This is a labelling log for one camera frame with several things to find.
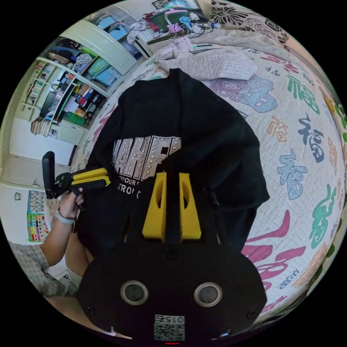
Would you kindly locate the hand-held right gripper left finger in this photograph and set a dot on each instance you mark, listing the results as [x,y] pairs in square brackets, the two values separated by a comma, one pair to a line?
[155,211]

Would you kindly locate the beige quilted pillow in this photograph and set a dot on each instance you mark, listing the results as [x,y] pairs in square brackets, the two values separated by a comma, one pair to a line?
[217,63]

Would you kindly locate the beige fluffy blanket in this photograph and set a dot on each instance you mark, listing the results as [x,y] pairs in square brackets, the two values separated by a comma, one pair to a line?
[238,36]

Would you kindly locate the white shelf cupboard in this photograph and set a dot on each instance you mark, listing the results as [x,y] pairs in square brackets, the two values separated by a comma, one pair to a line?
[89,67]

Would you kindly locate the pile of clothes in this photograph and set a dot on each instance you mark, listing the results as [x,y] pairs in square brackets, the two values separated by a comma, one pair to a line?
[176,48]

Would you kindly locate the person's left forearm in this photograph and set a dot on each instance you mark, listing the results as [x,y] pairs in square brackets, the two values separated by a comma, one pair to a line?
[55,241]

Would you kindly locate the black shirt with a print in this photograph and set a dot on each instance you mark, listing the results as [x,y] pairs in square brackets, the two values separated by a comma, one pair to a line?
[176,114]

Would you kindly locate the bed with printed sheet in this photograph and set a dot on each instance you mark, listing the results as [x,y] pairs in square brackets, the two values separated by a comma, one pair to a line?
[284,168]

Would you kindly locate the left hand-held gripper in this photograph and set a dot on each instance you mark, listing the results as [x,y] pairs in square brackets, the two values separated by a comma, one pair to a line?
[64,183]

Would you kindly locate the person's left hand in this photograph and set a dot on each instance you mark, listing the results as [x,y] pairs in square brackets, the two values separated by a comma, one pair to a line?
[70,205]

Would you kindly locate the curtain with black flowers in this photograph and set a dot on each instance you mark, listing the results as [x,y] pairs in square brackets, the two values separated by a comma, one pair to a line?
[244,16]

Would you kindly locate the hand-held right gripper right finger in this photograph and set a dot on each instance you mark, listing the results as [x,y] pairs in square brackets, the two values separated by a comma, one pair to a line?
[190,214]

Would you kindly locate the person's body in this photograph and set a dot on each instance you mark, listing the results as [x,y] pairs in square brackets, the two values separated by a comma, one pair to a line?
[38,273]

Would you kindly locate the cluttered desk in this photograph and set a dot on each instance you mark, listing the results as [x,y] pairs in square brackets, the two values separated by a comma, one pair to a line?
[173,20]

